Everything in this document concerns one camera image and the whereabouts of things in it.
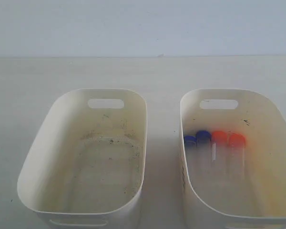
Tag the blue-capped tube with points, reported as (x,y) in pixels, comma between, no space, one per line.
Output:
(203,138)
(190,151)

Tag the orange-capped tube with label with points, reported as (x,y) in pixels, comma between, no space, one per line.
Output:
(219,153)

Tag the white plastic bin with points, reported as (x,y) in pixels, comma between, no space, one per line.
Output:
(258,201)
(85,167)

